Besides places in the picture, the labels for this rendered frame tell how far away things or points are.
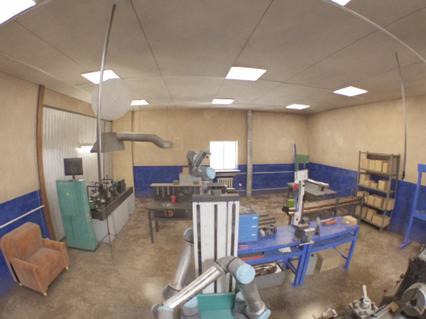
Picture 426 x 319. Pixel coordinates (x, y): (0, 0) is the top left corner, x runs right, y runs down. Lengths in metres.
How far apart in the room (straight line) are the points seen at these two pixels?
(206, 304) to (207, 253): 0.55
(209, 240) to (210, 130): 6.13
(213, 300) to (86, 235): 3.06
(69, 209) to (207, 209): 3.04
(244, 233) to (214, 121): 5.49
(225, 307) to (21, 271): 2.91
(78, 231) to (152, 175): 4.23
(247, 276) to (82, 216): 3.48
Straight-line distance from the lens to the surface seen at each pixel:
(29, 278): 3.49
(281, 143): 8.22
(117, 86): 3.23
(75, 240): 4.54
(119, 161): 7.79
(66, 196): 3.97
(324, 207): 4.71
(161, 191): 4.62
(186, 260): 1.75
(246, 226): 2.57
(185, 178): 7.06
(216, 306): 1.98
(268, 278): 3.10
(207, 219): 1.51
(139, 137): 5.35
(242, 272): 1.19
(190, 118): 7.42
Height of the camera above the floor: 2.17
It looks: 5 degrees down
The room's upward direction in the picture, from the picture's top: straight up
